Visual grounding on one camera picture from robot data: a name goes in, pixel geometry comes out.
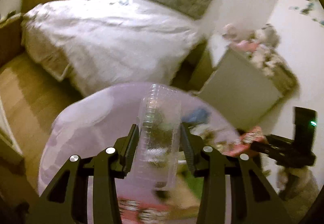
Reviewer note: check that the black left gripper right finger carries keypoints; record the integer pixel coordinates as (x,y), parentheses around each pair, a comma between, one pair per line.
(233,189)

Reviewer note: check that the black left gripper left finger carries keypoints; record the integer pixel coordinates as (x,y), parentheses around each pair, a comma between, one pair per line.
(65,198)

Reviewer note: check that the pink patterned wrapper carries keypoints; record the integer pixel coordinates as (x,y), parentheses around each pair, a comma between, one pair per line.
(243,143)

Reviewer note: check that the clear plastic clamshell container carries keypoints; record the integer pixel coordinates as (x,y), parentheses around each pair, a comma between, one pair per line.
(155,162)

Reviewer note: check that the blue wrapper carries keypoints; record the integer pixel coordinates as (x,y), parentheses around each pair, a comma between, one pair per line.
(197,116)

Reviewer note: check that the white gloved right hand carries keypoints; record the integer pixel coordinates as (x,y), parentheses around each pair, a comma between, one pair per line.
(291,181)

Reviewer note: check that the white cabinet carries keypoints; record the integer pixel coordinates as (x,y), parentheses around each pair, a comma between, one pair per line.
(238,89)

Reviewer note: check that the round purple tablecloth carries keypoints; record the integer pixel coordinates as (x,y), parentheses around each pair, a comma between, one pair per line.
(87,127)

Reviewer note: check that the pile of plush toys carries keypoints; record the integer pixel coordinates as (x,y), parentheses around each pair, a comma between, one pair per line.
(258,45)

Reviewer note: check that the bed with white duvet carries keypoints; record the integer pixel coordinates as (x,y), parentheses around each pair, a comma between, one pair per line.
(95,44)

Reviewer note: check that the wooden nightstand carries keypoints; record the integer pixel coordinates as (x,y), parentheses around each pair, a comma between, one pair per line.
(10,38)

